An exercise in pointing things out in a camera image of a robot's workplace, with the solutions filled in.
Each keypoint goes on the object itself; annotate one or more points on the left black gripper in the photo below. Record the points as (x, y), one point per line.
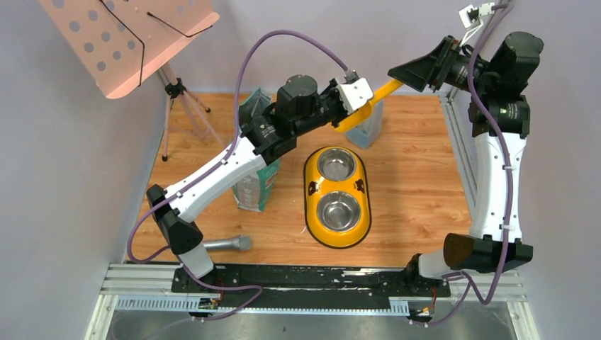
(334, 100)

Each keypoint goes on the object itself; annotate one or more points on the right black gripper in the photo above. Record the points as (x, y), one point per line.
(432, 69)

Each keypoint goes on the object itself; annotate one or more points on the yellow plastic scoop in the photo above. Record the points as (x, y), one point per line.
(365, 112)

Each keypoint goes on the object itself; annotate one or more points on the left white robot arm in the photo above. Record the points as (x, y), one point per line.
(299, 108)

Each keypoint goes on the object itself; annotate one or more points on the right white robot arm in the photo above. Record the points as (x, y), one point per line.
(500, 119)

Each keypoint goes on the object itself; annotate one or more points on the clear plastic container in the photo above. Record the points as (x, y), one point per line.
(366, 133)

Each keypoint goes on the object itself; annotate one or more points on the yellow double bowl feeder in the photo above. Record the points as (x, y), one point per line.
(336, 197)

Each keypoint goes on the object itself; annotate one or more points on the grey microphone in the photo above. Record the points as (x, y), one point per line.
(237, 243)

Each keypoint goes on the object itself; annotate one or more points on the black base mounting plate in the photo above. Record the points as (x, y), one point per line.
(392, 282)

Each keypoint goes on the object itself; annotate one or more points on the pink music stand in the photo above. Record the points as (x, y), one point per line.
(123, 43)

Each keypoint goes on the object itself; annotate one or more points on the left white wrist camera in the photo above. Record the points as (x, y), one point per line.
(354, 91)

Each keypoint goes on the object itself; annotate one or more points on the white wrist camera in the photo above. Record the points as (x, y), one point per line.
(471, 18)
(354, 91)

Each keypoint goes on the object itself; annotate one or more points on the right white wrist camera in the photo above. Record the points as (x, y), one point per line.
(471, 18)

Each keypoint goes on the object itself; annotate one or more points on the aluminium frame rail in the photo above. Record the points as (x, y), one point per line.
(416, 197)

